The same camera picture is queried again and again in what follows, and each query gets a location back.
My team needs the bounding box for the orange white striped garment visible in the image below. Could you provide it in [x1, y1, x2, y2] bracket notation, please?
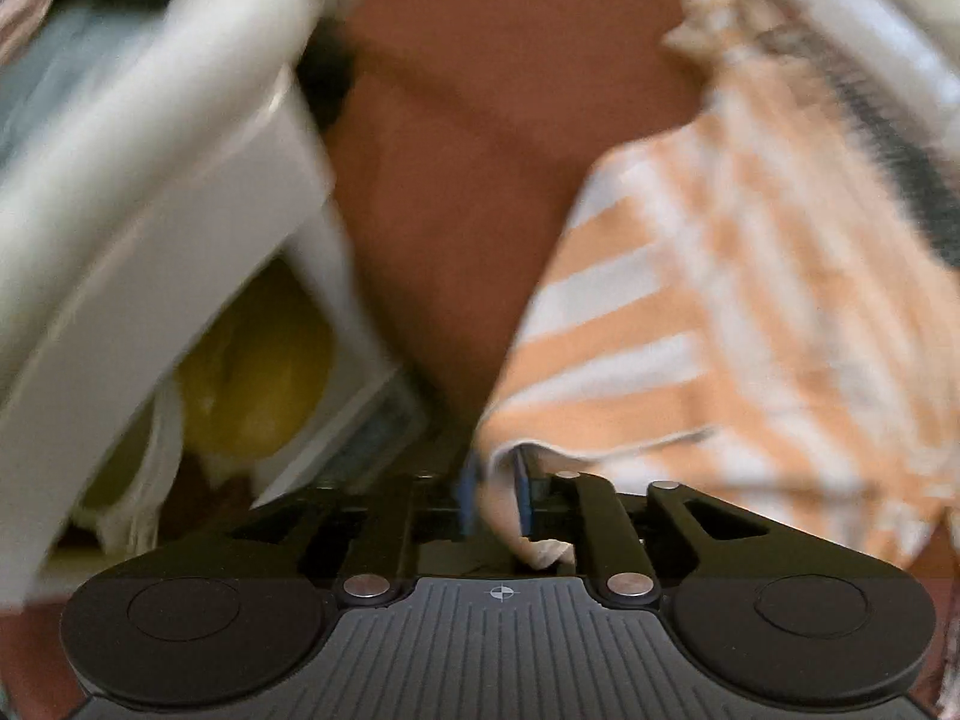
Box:
[475, 0, 958, 567]

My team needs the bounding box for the yellow cloth in box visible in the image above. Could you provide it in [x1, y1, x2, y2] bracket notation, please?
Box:
[178, 260, 337, 466]

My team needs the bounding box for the white plastic storage box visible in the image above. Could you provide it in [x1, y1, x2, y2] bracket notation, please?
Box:
[2, 0, 423, 610]

